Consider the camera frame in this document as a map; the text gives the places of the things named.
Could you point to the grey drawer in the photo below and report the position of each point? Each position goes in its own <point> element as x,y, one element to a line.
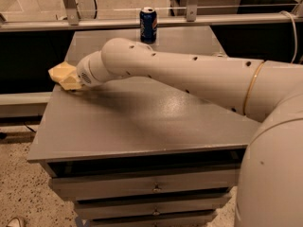
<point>91,188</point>
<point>162,220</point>
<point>151,207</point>

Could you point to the middle grey drawer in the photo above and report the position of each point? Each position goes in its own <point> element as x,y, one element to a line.
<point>151,207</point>

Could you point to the white shoe tip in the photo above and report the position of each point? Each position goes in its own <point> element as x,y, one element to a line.
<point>16,222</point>

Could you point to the top grey drawer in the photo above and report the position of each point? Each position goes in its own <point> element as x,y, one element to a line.
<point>91,188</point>

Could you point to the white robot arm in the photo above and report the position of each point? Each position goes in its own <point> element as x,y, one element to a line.
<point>270,188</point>

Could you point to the grey drawer cabinet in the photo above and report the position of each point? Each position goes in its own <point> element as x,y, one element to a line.
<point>138,126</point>

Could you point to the yellow sponge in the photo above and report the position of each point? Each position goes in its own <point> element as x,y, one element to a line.
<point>65,75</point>

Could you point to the bottom grey drawer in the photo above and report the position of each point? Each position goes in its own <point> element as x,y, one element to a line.
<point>162,220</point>

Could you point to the metal railing frame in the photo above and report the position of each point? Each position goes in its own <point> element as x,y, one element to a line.
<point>34,15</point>

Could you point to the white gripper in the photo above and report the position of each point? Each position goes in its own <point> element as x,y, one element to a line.
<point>84,73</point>

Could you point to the blue pepsi can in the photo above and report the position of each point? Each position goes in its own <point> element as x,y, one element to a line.
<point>148,25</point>

